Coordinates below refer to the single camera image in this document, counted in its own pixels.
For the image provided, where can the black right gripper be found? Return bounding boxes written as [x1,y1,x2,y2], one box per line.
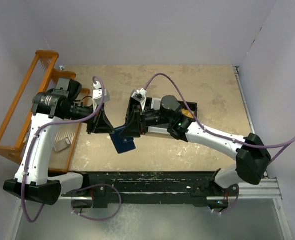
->
[119,104,173,138]

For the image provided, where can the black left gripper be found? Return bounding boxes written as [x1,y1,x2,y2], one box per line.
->
[64,101,116,135]

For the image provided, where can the blue leather card holder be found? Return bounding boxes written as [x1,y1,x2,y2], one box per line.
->
[109,126,136,154]

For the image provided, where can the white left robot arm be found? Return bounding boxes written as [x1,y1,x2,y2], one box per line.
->
[3,76,115,206]

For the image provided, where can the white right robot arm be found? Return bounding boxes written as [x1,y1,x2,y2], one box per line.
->
[120,94,272,196]

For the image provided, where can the pile of gold cards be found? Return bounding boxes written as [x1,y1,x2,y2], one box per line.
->
[182,109,195,119]

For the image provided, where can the black bin with gold cards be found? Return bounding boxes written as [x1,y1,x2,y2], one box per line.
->
[172,100,199,136]

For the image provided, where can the white middle bin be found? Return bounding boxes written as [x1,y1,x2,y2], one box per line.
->
[147,97,170,136]

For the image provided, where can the small grey box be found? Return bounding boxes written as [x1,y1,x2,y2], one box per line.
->
[53,137,71,153]

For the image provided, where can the orange wooden rack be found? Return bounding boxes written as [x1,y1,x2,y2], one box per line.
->
[0,50,81,173]

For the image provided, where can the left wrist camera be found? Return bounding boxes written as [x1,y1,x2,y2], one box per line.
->
[92,82,111,110]

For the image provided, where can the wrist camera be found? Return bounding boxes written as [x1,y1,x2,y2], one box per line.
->
[131,88,147,112]
[92,82,111,110]

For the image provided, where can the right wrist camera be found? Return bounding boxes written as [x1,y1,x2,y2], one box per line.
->
[131,88,147,112]

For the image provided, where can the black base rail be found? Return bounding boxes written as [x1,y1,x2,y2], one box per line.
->
[64,171,230,208]

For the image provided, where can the aluminium frame rail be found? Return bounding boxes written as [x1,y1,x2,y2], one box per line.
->
[16,177,282,201]

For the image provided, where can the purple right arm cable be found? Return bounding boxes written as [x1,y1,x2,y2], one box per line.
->
[144,72,295,217]

